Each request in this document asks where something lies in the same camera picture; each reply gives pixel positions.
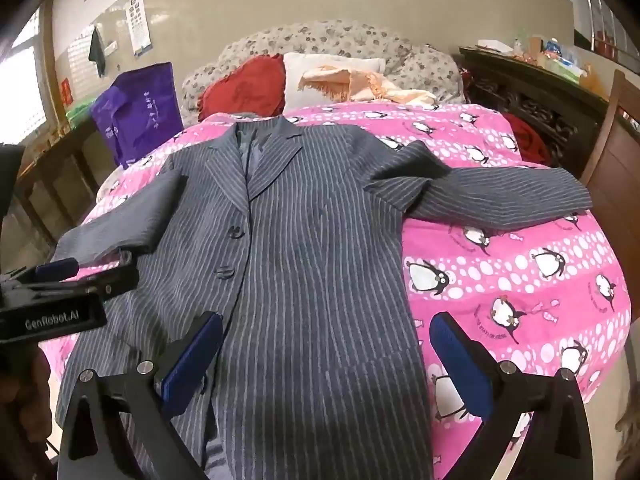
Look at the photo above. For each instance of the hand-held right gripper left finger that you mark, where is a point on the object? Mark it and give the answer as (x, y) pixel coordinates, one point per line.
(192, 360)

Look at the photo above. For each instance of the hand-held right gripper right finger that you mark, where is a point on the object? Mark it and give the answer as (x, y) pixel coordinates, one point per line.
(462, 365)

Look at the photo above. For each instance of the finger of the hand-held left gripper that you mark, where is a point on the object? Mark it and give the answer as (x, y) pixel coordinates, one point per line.
(100, 282)
(57, 269)

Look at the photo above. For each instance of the grey pinstriped suit jacket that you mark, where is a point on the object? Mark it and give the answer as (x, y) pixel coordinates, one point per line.
(310, 260)

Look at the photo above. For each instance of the person's left hand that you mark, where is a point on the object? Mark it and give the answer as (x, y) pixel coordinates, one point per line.
(32, 400)

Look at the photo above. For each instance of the wooden side table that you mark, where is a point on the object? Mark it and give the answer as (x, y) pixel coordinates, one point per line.
(70, 160)

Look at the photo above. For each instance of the pink penguin printed blanket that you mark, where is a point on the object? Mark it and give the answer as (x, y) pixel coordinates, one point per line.
(435, 240)

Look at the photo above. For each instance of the green bag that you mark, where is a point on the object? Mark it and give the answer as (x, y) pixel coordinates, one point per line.
(80, 112)

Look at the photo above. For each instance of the purple tote bag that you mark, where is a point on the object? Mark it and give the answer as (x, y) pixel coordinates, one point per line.
(140, 110)

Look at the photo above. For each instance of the window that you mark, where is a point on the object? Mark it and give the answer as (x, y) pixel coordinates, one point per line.
(25, 80)

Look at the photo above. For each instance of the dark hanging cloth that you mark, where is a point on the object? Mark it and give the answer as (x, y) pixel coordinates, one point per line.
(97, 52)

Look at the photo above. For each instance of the red cloth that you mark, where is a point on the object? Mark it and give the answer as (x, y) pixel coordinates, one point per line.
(530, 140)

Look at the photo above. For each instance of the red cushion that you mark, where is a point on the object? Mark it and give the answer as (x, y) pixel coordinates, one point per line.
(245, 85)

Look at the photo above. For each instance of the brown wooden chair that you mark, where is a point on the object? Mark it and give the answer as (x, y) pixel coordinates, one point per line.
(615, 170)

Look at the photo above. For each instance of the dark carved wooden cabinet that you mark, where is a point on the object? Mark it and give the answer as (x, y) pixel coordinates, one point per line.
(540, 95)

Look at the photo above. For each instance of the white pillow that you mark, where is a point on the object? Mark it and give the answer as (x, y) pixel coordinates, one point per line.
(300, 67)

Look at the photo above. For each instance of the peach fringed scarf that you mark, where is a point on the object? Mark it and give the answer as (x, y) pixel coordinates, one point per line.
(360, 82)

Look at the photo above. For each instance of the orange packet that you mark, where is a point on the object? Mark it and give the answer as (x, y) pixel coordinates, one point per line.
(594, 79)

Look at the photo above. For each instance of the white flat box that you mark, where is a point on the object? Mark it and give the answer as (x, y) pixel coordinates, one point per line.
(494, 46)

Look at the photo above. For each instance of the floral upholstered headboard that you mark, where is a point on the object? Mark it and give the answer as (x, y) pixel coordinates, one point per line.
(325, 37)

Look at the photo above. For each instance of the red wall sticker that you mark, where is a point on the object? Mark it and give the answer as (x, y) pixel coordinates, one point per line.
(65, 91)

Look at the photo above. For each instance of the wall calendar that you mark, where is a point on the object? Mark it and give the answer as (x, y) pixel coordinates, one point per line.
(139, 25)

